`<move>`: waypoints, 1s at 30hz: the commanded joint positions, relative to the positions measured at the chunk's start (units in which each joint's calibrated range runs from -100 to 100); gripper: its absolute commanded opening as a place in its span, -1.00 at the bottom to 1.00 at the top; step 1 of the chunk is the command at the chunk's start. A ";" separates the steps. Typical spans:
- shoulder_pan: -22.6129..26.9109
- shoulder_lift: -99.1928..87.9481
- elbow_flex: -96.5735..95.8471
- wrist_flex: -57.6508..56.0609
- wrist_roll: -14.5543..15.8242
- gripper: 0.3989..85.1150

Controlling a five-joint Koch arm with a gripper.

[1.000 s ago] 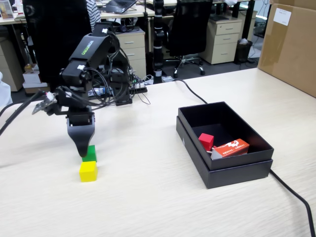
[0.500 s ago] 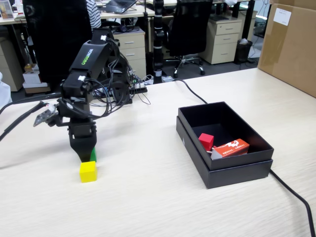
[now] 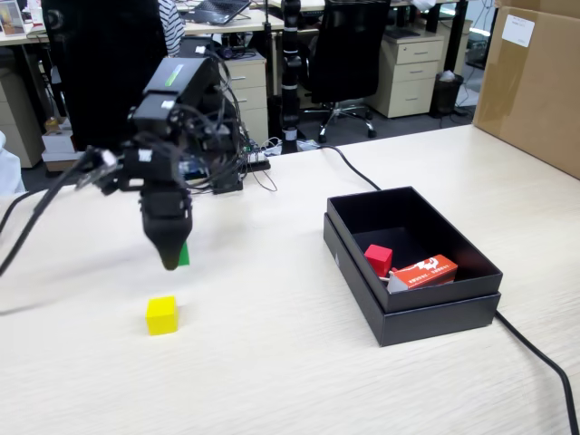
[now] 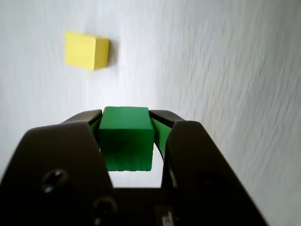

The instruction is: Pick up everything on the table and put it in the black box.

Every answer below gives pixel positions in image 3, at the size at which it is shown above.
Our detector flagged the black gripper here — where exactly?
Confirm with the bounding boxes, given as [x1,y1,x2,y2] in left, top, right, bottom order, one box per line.
[118,135,194,272]

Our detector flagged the yellow wooden cube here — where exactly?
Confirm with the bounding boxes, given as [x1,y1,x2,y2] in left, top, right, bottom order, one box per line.
[145,295,179,337]

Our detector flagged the red wooden cube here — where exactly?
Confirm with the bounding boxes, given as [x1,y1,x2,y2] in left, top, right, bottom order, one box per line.
[364,244,393,277]

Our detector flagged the black cardboard box tray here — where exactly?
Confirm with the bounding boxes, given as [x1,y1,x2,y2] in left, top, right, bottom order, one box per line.
[325,185,504,314]

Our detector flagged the black cardboard box lid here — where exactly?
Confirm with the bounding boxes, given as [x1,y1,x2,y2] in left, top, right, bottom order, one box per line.
[322,212,502,348]

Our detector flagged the large brown cardboard box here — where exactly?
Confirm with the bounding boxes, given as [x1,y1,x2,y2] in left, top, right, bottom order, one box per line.
[471,0,580,180]

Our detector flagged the stacked white boxes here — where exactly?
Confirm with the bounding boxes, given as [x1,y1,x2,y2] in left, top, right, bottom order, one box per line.
[41,129,90,164]

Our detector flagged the beige drawer cabinet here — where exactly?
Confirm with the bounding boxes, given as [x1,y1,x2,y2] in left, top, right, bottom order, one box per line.
[364,34,448,120]
[224,52,269,146]

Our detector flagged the person in white clothes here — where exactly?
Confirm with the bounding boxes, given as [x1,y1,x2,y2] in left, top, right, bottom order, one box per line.
[0,130,26,195]

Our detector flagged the large black office chair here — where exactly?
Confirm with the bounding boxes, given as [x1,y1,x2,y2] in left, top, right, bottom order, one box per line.
[41,0,185,151]

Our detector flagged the beige side cabinet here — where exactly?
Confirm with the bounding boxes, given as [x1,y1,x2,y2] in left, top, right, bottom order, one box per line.
[0,67,44,169]

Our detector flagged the black pole with white bands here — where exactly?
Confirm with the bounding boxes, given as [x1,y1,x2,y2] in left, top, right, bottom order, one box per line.
[279,0,303,142]

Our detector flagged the person in striped shirt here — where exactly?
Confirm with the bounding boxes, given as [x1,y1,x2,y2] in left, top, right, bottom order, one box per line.
[157,0,187,58]

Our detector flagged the black laptop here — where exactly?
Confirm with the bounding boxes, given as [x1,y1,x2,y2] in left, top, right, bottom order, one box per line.
[185,0,253,26]

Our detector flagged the orange and white carton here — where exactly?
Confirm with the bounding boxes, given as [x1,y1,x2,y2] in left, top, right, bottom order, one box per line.
[382,254,459,295]

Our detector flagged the black mesh office chair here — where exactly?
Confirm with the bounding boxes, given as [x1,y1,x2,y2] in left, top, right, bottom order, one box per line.
[301,0,393,144]

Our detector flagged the black trash bin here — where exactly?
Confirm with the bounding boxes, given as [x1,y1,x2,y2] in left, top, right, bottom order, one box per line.
[430,72,466,118]

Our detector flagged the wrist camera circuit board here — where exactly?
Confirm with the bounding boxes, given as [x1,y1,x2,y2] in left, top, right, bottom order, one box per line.
[74,147,122,191]

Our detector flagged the thin black wire loop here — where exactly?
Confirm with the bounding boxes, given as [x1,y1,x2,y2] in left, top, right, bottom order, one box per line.
[246,168,279,193]

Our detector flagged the thick black sleeved cable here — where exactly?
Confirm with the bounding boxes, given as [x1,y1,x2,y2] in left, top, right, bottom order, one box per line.
[0,153,94,277]

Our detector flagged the small picture frame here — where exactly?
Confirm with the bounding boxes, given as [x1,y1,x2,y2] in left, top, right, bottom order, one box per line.
[0,0,27,36]

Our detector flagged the black power cable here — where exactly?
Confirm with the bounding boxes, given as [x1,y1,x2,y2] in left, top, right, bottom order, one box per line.
[316,143,580,435]

